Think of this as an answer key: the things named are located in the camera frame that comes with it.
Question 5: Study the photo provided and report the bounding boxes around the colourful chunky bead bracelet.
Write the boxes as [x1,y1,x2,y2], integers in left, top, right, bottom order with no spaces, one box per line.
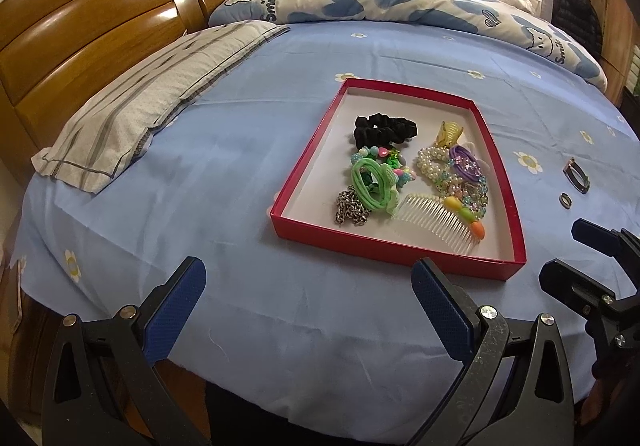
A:
[350,143,418,187]

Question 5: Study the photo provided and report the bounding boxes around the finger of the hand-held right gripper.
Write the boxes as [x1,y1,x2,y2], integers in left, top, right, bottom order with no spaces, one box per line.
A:
[572,218,640,258]
[539,259,640,362]

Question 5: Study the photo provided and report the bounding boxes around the wooden bed headboard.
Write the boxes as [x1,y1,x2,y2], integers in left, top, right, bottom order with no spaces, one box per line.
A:
[0,0,276,177]

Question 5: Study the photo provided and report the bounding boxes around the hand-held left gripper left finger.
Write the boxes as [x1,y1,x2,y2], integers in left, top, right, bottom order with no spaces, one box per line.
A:
[42,256,221,446]

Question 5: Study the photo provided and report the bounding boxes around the purple hair tie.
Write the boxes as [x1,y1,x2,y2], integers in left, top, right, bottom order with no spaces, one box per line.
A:
[448,144,483,182]

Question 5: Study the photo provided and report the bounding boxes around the gold hair claw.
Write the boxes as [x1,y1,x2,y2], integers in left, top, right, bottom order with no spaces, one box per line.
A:
[434,121,465,149]

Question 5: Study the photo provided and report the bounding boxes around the black scrunchie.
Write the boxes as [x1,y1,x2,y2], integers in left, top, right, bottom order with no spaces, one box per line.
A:
[352,112,418,149]

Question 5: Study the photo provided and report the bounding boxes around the light green hair tie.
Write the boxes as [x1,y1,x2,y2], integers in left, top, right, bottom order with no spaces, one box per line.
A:
[350,158,403,217]

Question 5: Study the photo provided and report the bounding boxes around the blue flowered bed sheet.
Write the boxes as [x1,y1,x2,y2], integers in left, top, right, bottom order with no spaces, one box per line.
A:
[12,21,640,444]

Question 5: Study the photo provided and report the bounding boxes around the black puffer jacket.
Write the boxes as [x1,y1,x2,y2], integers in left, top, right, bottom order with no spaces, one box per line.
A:
[552,0,603,62]

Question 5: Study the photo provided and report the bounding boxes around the red shallow box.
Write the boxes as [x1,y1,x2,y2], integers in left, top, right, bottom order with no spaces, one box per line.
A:
[270,77,528,282]

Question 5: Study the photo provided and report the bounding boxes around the white pearl bracelet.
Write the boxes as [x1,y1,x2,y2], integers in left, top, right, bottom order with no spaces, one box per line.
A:
[416,144,456,184]

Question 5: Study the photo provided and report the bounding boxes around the white duvet with blue hearts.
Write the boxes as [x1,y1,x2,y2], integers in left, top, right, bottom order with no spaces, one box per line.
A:
[207,0,608,92]

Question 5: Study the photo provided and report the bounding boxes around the silver metal chain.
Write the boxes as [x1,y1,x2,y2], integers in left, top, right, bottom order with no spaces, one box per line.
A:
[334,186,373,228]

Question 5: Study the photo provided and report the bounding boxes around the dark metal hair clip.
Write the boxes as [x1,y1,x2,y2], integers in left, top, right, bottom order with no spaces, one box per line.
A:
[562,157,591,194]

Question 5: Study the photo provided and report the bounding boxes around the clear comb with carrot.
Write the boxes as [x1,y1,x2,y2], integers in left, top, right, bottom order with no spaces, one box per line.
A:
[392,192,487,256]

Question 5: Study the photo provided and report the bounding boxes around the grey striped pillow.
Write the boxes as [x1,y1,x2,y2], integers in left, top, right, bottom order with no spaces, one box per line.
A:
[31,21,291,197]

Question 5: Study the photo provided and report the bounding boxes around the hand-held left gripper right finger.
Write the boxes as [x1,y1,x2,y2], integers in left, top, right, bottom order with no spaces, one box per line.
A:
[411,258,583,446]

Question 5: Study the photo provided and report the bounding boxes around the wooden cabinet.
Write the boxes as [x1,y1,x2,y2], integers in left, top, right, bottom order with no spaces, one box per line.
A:
[582,0,640,112]

